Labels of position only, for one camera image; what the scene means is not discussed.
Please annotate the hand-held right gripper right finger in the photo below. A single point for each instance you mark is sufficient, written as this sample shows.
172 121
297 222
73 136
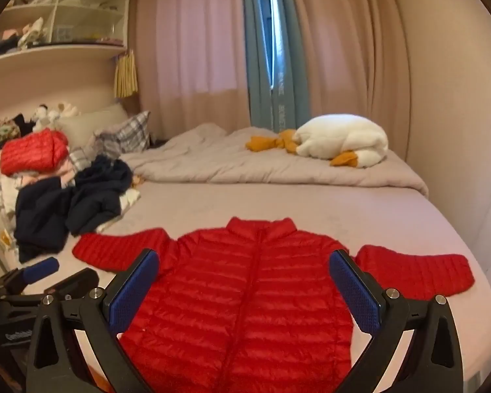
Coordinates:
354 290

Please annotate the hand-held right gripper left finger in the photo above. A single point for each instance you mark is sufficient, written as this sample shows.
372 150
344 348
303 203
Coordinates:
133 290

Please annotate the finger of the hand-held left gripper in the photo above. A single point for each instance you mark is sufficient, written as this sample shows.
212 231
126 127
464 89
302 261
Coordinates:
41 269
77 281

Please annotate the red down jacket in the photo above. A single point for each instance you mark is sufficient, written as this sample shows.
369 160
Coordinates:
32 151
249 294

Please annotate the pile of light clothes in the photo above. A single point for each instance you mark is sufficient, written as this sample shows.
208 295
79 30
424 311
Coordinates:
12 184

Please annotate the clothes heap on shelf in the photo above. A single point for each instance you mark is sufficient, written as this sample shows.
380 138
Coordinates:
28 32

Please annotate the navy blue jacket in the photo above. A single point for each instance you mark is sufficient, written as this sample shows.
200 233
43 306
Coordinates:
98 196
41 221

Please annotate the white patterned cloth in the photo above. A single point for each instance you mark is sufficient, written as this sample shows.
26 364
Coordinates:
129 200

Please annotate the folded red down jacket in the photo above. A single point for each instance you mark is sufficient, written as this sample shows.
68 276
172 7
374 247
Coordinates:
32 151

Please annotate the camouflage patterned cloth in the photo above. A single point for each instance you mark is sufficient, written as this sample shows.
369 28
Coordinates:
0 135

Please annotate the beige pillow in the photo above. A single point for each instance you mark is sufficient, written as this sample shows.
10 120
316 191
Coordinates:
90 125

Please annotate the black and white plush toy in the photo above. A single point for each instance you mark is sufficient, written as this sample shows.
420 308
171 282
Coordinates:
44 115

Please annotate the plaid pillow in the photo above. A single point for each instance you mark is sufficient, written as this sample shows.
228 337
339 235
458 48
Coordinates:
125 133

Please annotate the white goose plush toy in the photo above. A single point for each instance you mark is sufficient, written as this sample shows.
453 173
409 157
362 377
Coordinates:
343 135

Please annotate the grey duvet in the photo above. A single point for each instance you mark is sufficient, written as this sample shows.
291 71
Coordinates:
237 159

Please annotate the yellow tasselled cloth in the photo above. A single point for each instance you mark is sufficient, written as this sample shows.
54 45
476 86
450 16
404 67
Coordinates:
126 75

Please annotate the pink curtain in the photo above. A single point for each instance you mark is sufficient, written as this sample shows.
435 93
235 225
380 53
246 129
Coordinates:
352 49
188 49

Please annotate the teal curtain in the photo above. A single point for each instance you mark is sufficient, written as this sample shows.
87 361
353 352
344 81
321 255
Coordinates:
255 69

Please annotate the white wall shelf unit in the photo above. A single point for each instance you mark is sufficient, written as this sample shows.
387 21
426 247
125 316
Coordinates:
86 12

